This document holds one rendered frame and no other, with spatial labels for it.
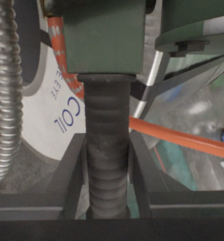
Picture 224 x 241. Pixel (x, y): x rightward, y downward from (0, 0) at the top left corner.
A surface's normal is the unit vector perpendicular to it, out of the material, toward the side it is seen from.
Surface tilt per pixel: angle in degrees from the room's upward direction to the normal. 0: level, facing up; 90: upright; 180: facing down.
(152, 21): 89
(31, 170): 0
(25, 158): 0
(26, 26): 25
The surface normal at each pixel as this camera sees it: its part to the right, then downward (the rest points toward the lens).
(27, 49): 0.64, -0.22
